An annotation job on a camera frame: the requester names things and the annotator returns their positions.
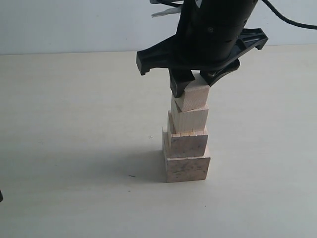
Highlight smallest wooden cube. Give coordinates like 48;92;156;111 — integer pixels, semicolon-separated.
174;71;210;112

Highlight second largest wooden cube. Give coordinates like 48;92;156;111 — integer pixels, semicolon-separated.
167;111;208;158

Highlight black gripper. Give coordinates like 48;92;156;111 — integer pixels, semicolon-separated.
136;0;268;98

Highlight black cable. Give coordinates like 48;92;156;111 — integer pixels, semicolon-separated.
261;0;317;30

